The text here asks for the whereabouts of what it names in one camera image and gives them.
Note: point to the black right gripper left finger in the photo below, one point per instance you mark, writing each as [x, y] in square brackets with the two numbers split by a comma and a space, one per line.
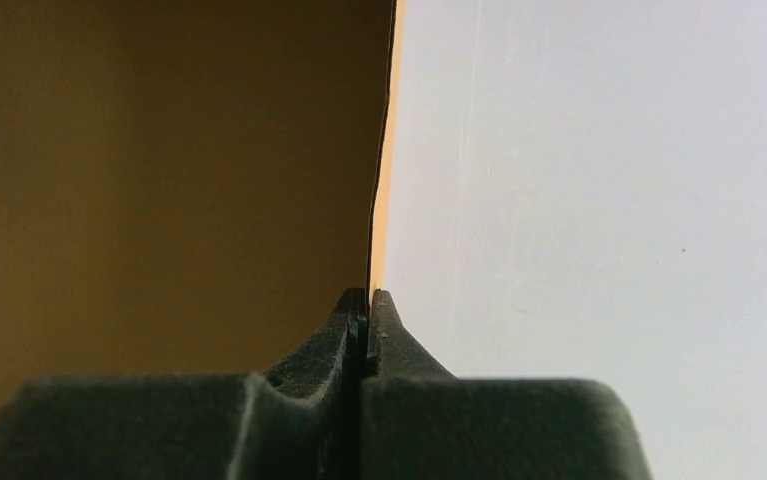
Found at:
[296, 420]

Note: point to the brown cardboard box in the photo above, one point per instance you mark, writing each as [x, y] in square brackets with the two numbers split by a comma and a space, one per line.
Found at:
[185, 186]

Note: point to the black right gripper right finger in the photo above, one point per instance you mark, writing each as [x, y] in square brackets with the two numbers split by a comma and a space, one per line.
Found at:
[419, 421]

